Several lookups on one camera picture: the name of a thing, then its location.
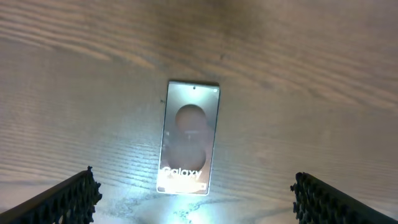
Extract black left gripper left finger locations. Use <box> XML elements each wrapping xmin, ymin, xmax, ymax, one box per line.
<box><xmin>1</xmin><ymin>166</ymin><xmax>102</xmax><ymax>224</ymax></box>

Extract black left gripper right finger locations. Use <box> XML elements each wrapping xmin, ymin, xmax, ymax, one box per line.
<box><xmin>290</xmin><ymin>172</ymin><xmax>397</xmax><ymax>224</ymax></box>

